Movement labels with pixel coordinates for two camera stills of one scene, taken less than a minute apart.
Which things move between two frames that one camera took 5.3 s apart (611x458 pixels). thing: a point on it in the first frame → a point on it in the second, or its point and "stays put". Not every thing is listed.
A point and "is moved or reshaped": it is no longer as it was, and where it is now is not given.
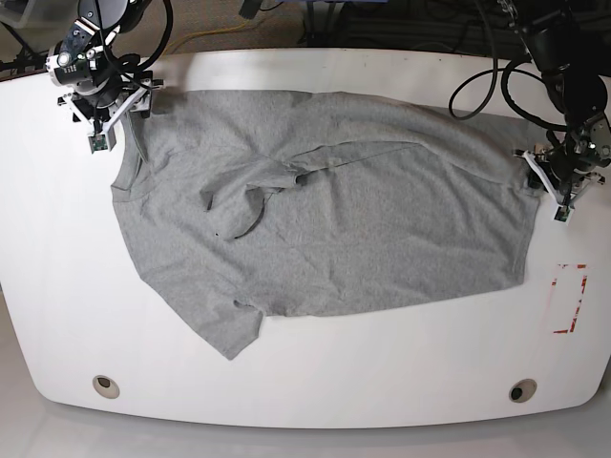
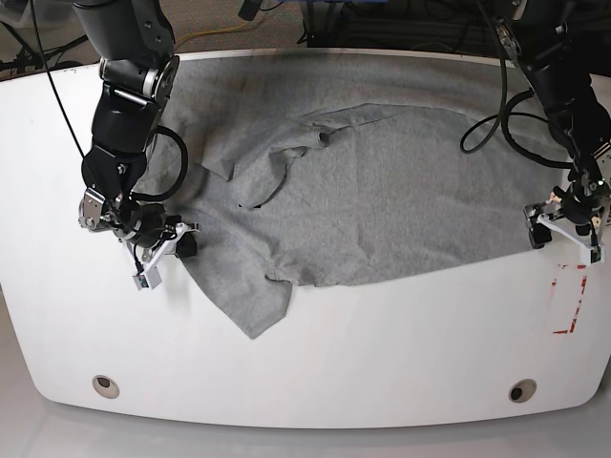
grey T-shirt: x=312 y=204 is moved or reshaped
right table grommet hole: x=522 y=390 stays put
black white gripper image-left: x=103 y=86 → x=146 y=230
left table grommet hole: x=106 y=386 stays put
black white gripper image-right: x=562 y=168 → x=580 y=217
